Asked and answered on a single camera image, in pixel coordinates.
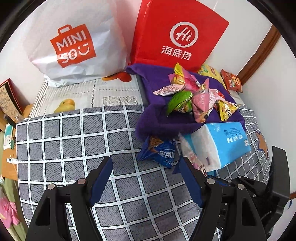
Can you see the light pink snack packet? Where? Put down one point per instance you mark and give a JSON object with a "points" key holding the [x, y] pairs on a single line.
{"points": [[204, 100]]}

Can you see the red paper shopping bag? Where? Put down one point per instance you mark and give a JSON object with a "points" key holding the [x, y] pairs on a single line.
{"points": [[171, 32]]}

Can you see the brown door frame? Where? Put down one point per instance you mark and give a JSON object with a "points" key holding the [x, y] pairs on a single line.
{"points": [[260, 55]]}

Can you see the purple towel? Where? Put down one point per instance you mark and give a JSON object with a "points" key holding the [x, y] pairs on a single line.
{"points": [[154, 121]]}

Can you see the orange chips bag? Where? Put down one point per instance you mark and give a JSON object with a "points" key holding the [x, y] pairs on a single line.
{"points": [[231, 81]]}

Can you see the blue tissue pack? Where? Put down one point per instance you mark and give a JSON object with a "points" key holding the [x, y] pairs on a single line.
{"points": [[218, 144]]}

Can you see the blue cookie packet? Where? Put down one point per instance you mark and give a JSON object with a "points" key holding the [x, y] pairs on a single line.
{"points": [[158, 150]]}

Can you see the white red candy packet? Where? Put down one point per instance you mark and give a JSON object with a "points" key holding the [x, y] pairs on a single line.
{"points": [[169, 90]]}

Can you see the white pink snack packet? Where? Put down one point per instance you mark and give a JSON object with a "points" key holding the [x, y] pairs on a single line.
{"points": [[188, 152]]}

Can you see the white fruit print cloth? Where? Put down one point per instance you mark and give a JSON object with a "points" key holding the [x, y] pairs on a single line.
{"points": [[121, 89]]}

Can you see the grey checked blanket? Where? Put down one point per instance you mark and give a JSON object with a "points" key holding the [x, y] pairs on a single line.
{"points": [[79, 177]]}

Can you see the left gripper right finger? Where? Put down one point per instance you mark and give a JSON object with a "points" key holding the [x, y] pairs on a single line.
{"points": [[207, 193]]}

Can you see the yellow chips bag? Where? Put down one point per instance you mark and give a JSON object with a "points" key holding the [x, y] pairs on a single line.
{"points": [[207, 70]]}

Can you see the pink yellow snack packet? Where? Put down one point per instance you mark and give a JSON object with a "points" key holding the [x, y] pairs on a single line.
{"points": [[182, 77]]}

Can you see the green snack packet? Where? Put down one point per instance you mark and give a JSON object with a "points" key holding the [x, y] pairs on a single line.
{"points": [[180, 102]]}

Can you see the white Miniso plastic bag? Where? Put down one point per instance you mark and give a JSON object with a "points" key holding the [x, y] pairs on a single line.
{"points": [[72, 42]]}

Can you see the brown framed picture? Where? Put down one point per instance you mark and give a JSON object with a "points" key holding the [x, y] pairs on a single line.
{"points": [[9, 101]]}

